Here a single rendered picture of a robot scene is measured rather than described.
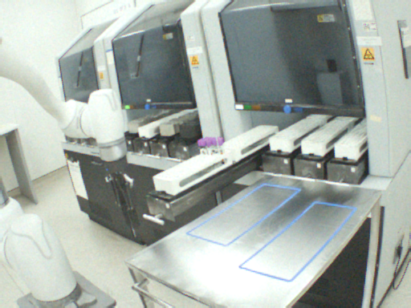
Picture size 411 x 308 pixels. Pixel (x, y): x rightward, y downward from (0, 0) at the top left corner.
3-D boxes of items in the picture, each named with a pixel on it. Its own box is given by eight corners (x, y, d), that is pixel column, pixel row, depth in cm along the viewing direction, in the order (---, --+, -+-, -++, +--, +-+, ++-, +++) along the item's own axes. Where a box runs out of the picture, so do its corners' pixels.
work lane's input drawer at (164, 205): (266, 150, 184) (262, 131, 181) (290, 152, 174) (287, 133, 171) (140, 218, 136) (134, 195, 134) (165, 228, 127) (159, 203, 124)
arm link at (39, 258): (48, 309, 83) (14, 239, 76) (19, 287, 93) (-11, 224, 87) (88, 282, 95) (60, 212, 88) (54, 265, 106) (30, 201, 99)
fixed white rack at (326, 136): (332, 134, 166) (331, 120, 164) (351, 135, 159) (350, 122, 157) (301, 156, 146) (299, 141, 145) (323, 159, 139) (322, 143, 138)
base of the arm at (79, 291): (55, 334, 80) (46, 319, 78) (27, 300, 96) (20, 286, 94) (106, 306, 92) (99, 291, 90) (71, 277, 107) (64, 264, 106)
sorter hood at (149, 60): (184, 88, 260) (168, 2, 241) (258, 87, 218) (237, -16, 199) (121, 110, 227) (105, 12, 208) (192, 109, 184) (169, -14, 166)
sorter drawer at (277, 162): (333, 125, 202) (331, 109, 200) (354, 127, 193) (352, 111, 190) (256, 176, 155) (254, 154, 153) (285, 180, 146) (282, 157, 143)
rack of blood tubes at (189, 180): (214, 164, 157) (211, 148, 156) (233, 166, 150) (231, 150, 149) (156, 193, 138) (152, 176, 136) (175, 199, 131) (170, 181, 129)
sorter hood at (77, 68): (115, 93, 321) (104, 25, 302) (160, 89, 278) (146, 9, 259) (66, 111, 287) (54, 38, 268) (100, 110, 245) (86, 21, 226)
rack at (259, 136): (262, 138, 178) (260, 124, 176) (280, 139, 171) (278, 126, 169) (217, 162, 159) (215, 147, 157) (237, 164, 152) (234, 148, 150)
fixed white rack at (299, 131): (305, 131, 176) (303, 118, 175) (323, 133, 169) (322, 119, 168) (270, 153, 157) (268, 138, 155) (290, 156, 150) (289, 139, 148)
